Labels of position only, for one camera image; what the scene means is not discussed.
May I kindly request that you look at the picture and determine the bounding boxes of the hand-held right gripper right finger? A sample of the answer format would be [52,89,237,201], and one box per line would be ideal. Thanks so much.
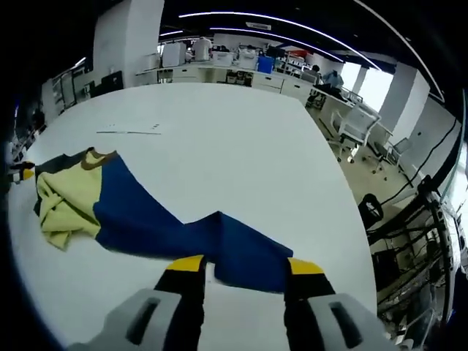
[283,257,400,351]

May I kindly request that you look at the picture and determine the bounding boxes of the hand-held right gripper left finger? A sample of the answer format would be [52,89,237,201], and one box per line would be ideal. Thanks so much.
[67,254,208,351]

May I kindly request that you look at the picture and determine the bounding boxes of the yellow blue grey garment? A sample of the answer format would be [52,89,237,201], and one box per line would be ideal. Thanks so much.
[33,147,295,293]

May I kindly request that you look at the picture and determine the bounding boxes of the black equipment rack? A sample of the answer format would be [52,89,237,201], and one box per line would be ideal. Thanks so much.
[366,174,468,325]

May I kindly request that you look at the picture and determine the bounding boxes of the wide white pillar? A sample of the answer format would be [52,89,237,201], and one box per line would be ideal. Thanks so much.
[93,0,165,88]

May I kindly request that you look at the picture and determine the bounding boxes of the white office chair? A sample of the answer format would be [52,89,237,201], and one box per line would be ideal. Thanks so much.
[330,103,382,162]
[384,137,413,166]

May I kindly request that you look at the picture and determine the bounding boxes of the white tall cabinet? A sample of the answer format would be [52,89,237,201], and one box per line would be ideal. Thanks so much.
[162,42,187,69]

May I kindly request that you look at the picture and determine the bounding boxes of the white cabinet row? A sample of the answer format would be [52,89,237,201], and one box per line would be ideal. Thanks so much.
[135,61,319,100]

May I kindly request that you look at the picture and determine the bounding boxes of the narrow white pillar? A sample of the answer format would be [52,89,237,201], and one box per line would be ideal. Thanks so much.
[380,61,427,138]

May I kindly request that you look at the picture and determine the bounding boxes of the long ceiling light strip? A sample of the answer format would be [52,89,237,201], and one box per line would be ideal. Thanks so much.
[178,12,381,71]

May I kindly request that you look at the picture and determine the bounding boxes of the short ceiling light strip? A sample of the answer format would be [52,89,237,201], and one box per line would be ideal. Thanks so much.
[210,26,347,63]

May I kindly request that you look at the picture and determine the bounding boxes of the black floor cable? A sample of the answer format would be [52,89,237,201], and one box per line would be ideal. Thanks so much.
[380,116,460,205]

